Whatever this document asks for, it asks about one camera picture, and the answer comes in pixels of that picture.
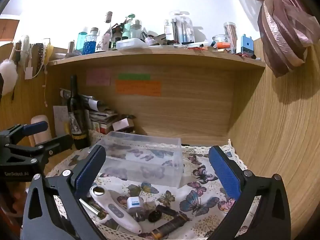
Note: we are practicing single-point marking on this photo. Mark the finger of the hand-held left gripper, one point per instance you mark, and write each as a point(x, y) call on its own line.
point(36, 127)
point(58, 143)

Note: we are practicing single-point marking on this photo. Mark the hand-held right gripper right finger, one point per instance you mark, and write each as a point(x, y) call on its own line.
point(223, 171)

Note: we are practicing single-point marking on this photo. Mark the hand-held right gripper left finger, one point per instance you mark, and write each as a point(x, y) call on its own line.
point(90, 171)

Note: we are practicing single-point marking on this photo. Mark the cream cylindrical roll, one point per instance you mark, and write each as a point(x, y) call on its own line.
point(41, 130)

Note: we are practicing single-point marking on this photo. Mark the white paper sheet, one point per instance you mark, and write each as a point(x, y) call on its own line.
point(60, 118)

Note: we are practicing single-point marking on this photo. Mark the butterfly print tablecloth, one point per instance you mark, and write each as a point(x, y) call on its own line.
point(200, 180)

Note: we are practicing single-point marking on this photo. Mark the dark wine bottle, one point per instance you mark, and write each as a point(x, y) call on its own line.
point(76, 120)

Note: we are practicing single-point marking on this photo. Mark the silver metal rod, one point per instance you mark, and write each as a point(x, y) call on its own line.
point(91, 206)

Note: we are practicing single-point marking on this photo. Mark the red and white box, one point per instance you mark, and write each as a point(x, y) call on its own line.
point(101, 127)

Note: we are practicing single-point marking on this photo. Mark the white handheld massager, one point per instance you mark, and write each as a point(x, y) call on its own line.
point(117, 210)

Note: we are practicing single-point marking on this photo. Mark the stack of magazines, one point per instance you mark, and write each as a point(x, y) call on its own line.
point(100, 112)

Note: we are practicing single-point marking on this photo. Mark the white charger plug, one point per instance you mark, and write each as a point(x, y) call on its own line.
point(133, 205)

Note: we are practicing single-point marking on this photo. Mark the white paper tag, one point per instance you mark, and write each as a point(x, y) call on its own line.
point(29, 72)

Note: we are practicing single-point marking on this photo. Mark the small white box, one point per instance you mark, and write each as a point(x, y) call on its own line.
point(123, 125)

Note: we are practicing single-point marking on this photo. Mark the white fluffy pompom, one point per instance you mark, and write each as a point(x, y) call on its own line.
point(8, 76)

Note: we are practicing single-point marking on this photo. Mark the clear plastic storage box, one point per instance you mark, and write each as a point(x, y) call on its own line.
point(150, 160)

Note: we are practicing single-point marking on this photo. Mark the dark short cylinder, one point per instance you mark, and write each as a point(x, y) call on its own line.
point(168, 210)

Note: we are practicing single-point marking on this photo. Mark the black dotted hair band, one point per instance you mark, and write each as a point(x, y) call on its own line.
point(39, 57)

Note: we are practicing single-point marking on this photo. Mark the black and gold tube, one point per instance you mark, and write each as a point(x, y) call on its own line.
point(171, 226)

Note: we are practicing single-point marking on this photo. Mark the pink sticky note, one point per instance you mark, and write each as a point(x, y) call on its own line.
point(98, 77)

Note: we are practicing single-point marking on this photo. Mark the black round cap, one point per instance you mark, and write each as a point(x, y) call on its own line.
point(154, 215)

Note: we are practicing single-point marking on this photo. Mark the white fluffy pad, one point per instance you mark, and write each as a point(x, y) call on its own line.
point(25, 44)

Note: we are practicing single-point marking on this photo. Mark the small brown bottle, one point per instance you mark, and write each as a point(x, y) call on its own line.
point(71, 47)

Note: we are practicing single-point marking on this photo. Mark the orange sticky note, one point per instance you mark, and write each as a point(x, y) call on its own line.
point(138, 88)

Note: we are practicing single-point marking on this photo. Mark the blue liquid bottle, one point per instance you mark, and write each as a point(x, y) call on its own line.
point(81, 42)

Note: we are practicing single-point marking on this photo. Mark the glass with blue beads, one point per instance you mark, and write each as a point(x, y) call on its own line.
point(91, 46)

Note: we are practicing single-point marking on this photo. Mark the brown cardboard piece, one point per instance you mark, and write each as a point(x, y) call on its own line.
point(8, 31)

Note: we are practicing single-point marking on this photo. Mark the green sticky note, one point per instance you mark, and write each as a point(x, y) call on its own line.
point(134, 77)

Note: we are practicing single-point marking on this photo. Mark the tall corked glass bottle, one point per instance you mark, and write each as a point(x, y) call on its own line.
point(108, 30)

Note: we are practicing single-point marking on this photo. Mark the white plastic tray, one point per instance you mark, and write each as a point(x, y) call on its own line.
point(131, 43)

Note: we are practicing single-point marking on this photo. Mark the orange capped marker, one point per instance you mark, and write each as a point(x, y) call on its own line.
point(223, 45)

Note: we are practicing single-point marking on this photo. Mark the blue small box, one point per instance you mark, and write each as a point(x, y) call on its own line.
point(247, 45)

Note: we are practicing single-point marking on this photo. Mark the wooden shelf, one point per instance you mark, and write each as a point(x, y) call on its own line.
point(155, 57)

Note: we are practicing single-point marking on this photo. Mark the glass bowl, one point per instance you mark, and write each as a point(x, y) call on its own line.
point(220, 39)

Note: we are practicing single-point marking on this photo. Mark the clear jar of sticks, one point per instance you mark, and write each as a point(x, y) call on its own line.
point(230, 36)

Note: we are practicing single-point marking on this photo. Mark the green plastic bottle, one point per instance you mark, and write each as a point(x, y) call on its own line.
point(128, 27)

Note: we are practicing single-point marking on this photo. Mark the clear round bottle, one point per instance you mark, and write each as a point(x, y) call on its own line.
point(136, 30)

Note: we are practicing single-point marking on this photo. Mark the mauve tied curtain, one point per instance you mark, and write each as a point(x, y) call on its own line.
point(282, 35)

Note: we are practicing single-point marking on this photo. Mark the clear blister package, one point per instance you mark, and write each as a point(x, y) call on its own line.
point(183, 27)

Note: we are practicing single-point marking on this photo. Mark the white tube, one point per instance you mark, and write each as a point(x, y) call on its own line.
point(168, 30)

